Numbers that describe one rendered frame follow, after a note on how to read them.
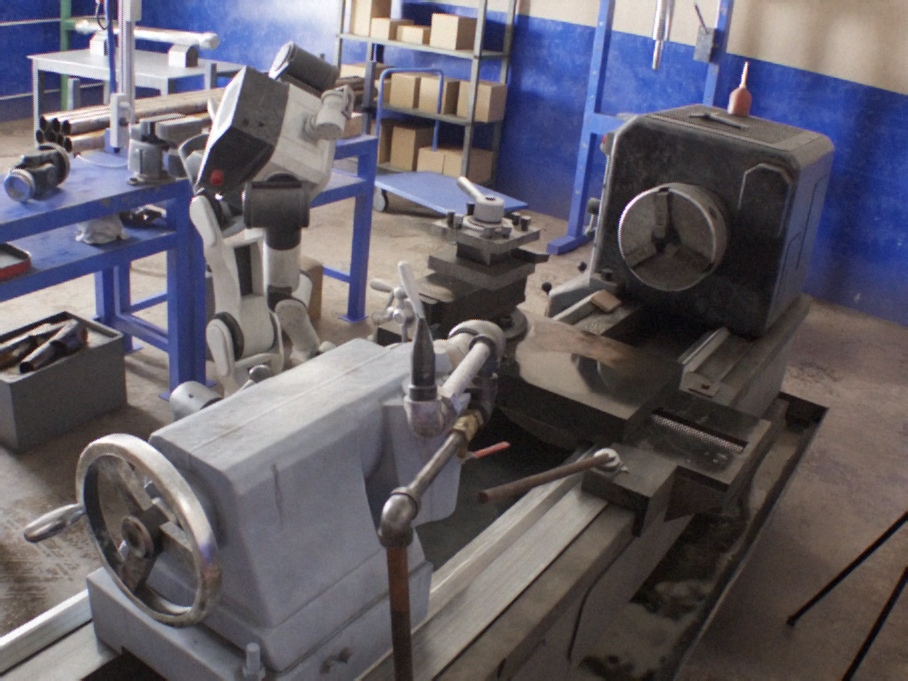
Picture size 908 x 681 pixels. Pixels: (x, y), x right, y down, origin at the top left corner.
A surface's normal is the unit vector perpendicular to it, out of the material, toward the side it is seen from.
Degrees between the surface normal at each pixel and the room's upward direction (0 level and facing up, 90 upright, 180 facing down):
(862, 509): 0
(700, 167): 90
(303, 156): 49
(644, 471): 0
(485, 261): 90
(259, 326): 69
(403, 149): 90
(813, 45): 90
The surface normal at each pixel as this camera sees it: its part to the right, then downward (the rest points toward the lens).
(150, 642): -0.55, 0.30
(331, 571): 0.80, -0.08
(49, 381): 0.85, 0.30
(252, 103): 0.63, -0.33
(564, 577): 0.10, -0.90
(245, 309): 0.76, 0.22
